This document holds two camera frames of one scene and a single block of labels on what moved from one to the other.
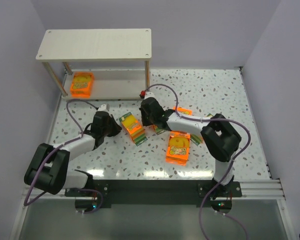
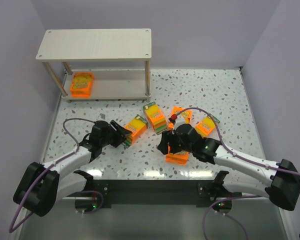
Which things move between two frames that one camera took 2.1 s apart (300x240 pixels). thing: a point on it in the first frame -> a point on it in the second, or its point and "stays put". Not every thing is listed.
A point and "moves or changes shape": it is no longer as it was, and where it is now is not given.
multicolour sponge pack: [134, 128] moves or changes shape
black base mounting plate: [156, 191] stays put
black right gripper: [147, 116] -> [172, 142]
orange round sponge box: [81, 85] stays put
